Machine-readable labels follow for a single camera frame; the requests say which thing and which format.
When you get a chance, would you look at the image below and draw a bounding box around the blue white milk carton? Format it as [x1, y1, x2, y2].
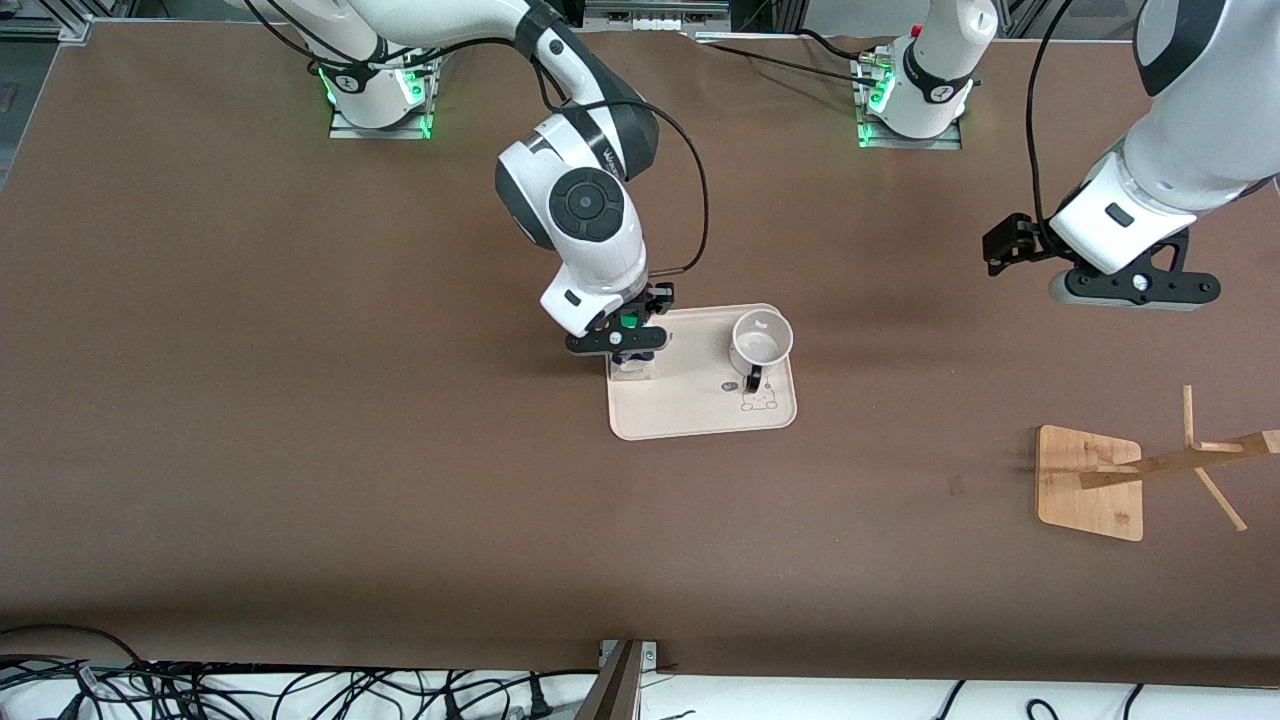
[611, 310, 659, 384]

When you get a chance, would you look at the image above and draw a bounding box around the white smiley face cup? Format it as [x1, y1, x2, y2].
[729, 309, 795, 393]

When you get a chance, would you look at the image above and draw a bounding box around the wooden cup rack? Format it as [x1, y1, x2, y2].
[1036, 385, 1280, 542]

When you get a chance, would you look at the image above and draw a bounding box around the beige rabbit print tray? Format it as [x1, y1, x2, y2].
[604, 303, 798, 441]

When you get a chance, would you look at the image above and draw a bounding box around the white power strip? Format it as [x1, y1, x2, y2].
[583, 0, 733, 31]

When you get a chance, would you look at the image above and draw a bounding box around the aluminium profile bar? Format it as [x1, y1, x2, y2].
[575, 640, 644, 720]

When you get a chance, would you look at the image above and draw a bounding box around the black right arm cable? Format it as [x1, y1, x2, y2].
[535, 60, 712, 277]

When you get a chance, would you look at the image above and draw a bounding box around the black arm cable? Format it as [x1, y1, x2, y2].
[1025, 0, 1079, 233]
[535, 60, 712, 277]

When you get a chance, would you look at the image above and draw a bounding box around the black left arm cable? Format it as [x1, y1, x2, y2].
[1025, 0, 1079, 233]

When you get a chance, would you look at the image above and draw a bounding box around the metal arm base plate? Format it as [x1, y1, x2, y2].
[853, 52, 964, 151]
[328, 45, 435, 141]

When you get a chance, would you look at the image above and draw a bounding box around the aluminium frame rail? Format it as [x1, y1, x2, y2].
[0, 14, 94, 44]

